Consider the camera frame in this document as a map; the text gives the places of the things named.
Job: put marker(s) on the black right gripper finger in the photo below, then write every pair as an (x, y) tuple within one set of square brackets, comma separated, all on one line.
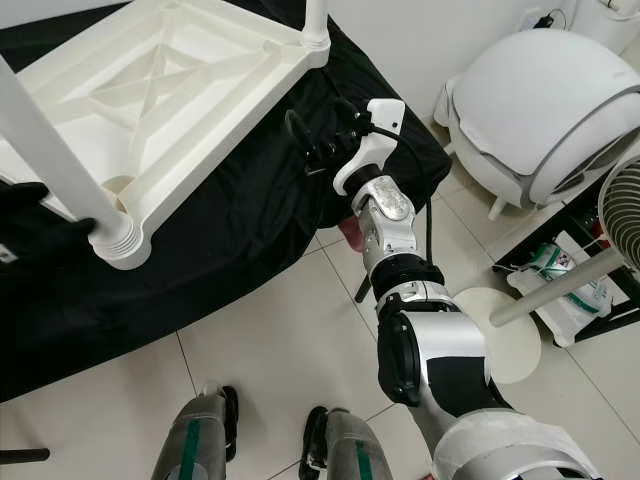
[(298, 130), (345, 112)]

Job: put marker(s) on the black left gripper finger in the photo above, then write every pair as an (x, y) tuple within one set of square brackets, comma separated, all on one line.
[(75, 232), (20, 198)]

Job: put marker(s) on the white plastic children table top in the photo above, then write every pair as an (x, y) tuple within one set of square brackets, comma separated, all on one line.
[(190, 80)]

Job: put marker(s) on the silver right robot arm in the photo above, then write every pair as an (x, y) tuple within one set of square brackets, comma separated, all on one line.
[(390, 230)]

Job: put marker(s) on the white domed appliance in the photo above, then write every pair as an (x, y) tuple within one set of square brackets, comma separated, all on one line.
[(530, 105)]

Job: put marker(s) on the black low floor shelf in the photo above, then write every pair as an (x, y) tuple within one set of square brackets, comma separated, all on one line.
[(560, 225)]

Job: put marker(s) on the white green plastic package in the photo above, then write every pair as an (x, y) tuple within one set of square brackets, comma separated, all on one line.
[(555, 265)]

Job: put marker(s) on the grey green left robot leg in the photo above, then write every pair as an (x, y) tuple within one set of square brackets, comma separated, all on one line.
[(195, 440)]

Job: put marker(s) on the grey green robot leg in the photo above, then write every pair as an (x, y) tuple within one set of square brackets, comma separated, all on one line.
[(195, 440), (350, 450)]

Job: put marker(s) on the red small object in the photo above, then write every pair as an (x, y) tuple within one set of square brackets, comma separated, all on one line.
[(602, 233)]

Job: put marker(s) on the white floor fan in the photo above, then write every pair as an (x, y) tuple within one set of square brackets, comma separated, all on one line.
[(622, 210)]

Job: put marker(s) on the white small appliance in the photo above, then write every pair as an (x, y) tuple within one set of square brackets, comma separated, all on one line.
[(620, 6)]

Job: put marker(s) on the grey green right robot leg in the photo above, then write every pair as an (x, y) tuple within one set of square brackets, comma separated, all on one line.
[(350, 450)]

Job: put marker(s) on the pink table frame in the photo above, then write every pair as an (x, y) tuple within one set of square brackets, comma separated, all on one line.
[(350, 232)]

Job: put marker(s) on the white wall socket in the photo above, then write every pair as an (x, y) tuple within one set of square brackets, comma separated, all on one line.
[(530, 18)]

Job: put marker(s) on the black wall plug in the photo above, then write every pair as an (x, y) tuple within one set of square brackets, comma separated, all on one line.
[(548, 20)]

